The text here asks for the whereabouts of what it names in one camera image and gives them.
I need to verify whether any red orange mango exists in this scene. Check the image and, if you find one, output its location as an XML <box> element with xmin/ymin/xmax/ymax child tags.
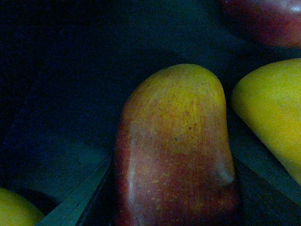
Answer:
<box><xmin>219</xmin><ymin>0</ymin><xmax>301</xmax><ymax>48</ymax></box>

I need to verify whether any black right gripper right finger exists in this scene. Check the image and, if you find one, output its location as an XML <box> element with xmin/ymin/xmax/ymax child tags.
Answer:
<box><xmin>231</xmin><ymin>138</ymin><xmax>301</xmax><ymax>226</ymax></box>

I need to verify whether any red yellow mango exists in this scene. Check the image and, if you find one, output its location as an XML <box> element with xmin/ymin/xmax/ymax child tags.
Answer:
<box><xmin>114</xmin><ymin>64</ymin><xmax>239</xmax><ymax>226</ymax></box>

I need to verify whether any yellow mango large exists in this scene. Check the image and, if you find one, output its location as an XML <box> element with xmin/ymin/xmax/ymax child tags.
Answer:
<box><xmin>230</xmin><ymin>58</ymin><xmax>301</xmax><ymax>184</ymax></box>

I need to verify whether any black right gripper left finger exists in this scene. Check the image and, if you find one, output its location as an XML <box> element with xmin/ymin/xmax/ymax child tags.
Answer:
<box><xmin>36</xmin><ymin>155</ymin><xmax>111</xmax><ymax>226</ymax></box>

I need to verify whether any yellow mango bottom edge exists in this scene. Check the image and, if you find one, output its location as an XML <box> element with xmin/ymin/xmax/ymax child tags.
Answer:
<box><xmin>0</xmin><ymin>188</ymin><xmax>45</xmax><ymax>226</ymax></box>

